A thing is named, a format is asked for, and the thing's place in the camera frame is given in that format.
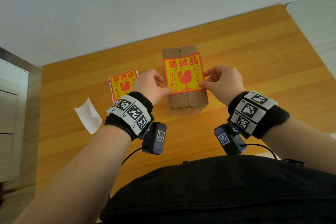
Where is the stack of warning stickers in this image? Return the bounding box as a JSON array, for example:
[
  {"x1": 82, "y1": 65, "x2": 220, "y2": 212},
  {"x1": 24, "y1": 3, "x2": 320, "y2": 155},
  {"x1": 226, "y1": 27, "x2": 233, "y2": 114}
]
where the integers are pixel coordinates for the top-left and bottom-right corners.
[{"x1": 108, "y1": 69, "x2": 139, "y2": 104}]

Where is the person's right forearm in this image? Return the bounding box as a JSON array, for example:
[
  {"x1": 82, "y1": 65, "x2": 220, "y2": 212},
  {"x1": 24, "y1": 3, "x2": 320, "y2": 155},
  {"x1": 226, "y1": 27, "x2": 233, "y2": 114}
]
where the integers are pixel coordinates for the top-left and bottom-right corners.
[{"x1": 261, "y1": 117, "x2": 336, "y2": 176}]

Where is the person's left hand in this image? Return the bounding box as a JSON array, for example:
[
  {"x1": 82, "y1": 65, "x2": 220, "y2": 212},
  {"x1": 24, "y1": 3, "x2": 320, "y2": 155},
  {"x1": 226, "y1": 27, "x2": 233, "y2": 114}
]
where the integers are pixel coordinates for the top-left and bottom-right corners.
[{"x1": 131, "y1": 69, "x2": 173, "y2": 106}]

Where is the black right camera cable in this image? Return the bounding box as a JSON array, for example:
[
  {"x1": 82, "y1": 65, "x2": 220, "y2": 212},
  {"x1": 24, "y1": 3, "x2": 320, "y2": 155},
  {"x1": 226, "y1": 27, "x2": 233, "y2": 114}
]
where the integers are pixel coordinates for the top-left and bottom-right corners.
[{"x1": 245, "y1": 143, "x2": 278, "y2": 160}]

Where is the white side table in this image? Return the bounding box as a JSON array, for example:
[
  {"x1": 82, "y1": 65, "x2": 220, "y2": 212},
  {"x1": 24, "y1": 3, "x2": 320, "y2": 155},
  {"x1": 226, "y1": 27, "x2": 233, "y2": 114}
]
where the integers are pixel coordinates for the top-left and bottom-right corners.
[{"x1": 285, "y1": 0, "x2": 336, "y2": 80}]

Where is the cream cabinet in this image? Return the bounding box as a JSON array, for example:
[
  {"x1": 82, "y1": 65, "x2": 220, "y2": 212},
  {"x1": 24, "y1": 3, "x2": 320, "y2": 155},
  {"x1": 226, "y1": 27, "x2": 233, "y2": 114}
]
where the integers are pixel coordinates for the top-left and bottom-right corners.
[{"x1": 0, "y1": 58, "x2": 30, "y2": 183}]

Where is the white backing paper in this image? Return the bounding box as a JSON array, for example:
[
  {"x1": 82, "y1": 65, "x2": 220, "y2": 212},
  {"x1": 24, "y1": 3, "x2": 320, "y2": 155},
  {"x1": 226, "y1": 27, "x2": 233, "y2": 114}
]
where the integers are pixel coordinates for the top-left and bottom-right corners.
[{"x1": 74, "y1": 97, "x2": 103, "y2": 135}]

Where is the person's black clothing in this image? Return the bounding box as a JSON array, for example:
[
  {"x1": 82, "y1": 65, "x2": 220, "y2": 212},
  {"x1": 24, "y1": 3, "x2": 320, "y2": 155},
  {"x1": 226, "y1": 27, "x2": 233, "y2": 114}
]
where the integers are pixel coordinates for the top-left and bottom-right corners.
[{"x1": 99, "y1": 154, "x2": 336, "y2": 224}]

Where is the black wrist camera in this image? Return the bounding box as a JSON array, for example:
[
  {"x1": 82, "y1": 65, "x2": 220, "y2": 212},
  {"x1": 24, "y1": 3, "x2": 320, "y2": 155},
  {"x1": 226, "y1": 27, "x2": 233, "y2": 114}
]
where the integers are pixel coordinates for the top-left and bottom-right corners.
[
  {"x1": 141, "y1": 121, "x2": 167, "y2": 155},
  {"x1": 213, "y1": 122, "x2": 248, "y2": 156}
]

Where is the black strap buckle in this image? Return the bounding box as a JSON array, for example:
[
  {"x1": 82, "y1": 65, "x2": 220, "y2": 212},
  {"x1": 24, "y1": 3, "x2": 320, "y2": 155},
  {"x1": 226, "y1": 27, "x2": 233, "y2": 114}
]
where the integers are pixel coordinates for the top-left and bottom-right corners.
[{"x1": 282, "y1": 158, "x2": 306, "y2": 167}]

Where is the person's left forearm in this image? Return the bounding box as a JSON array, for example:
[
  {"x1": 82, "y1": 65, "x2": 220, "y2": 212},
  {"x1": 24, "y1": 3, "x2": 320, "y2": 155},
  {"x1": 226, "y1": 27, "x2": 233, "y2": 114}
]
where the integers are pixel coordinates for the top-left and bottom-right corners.
[{"x1": 13, "y1": 124, "x2": 132, "y2": 224}]

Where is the black left wristband with markers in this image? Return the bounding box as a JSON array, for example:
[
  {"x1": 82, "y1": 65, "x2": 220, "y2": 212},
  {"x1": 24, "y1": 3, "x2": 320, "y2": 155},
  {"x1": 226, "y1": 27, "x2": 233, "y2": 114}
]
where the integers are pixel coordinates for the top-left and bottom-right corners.
[{"x1": 104, "y1": 91, "x2": 155, "y2": 141}]

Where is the black right wristband with markers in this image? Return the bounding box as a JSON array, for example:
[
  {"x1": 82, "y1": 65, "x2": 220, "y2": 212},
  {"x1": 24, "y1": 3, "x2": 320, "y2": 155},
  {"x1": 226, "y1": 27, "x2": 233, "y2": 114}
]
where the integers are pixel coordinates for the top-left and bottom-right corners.
[{"x1": 227, "y1": 90, "x2": 291, "y2": 140}]

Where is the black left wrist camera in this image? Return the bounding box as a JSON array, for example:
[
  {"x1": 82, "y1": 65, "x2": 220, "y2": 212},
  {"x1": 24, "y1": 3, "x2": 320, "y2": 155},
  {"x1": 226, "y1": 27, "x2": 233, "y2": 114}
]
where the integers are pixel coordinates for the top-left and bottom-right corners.
[{"x1": 141, "y1": 121, "x2": 167, "y2": 155}]

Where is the brown cardboard box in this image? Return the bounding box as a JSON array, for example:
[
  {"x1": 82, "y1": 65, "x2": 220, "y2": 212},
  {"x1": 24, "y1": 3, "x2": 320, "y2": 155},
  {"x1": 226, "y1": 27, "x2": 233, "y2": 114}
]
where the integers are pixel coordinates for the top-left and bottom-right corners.
[{"x1": 162, "y1": 45, "x2": 209, "y2": 118}]

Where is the red yellow sticker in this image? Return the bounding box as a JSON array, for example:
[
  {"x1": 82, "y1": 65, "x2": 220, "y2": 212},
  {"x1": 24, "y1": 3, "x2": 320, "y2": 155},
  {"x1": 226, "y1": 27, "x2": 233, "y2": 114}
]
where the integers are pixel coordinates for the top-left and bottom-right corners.
[{"x1": 163, "y1": 52, "x2": 207, "y2": 95}]

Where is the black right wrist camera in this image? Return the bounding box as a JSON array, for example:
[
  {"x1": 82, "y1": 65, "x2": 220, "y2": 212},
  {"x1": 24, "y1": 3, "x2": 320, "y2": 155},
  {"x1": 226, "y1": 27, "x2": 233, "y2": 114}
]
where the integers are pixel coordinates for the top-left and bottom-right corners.
[{"x1": 213, "y1": 122, "x2": 248, "y2": 156}]

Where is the black wristband with markers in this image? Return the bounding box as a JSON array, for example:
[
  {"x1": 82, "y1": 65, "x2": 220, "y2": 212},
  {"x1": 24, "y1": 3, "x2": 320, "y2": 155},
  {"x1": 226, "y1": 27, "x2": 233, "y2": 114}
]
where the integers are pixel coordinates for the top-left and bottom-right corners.
[
  {"x1": 104, "y1": 91, "x2": 155, "y2": 141},
  {"x1": 227, "y1": 90, "x2": 291, "y2": 140}
]

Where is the person's right hand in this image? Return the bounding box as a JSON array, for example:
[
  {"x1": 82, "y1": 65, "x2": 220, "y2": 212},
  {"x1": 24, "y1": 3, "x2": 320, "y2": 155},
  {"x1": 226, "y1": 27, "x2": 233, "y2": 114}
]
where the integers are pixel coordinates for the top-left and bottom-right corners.
[{"x1": 199, "y1": 65, "x2": 246, "y2": 107}]

